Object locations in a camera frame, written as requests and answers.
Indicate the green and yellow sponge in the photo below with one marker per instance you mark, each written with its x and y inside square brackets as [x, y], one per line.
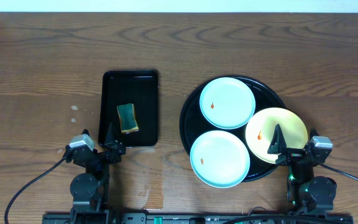
[127, 117]

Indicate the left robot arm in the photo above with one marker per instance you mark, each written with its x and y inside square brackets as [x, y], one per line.
[90, 189]

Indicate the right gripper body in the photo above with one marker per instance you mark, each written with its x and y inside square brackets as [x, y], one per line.
[291, 157]

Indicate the yellow plate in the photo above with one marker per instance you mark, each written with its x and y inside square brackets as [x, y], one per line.
[260, 129]

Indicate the light blue plate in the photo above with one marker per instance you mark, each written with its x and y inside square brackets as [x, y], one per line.
[227, 103]
[220, 159]

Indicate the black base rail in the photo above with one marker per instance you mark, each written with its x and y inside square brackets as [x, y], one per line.
[142, 218]

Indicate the black rectangular tray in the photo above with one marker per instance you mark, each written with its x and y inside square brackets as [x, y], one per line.
[136, 87]

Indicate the black round tray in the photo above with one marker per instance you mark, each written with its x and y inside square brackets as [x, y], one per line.
[193, 123]

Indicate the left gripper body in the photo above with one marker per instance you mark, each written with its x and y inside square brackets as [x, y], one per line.
[101, 154]

